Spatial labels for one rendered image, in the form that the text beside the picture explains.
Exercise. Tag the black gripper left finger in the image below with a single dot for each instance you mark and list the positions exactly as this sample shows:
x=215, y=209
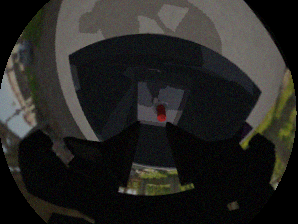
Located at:
x=115, y=154

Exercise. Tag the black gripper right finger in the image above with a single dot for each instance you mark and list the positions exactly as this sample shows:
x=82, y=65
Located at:
x=193, y=155

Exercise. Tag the dark red peg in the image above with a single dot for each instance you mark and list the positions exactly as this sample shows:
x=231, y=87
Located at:
x=161, y=113

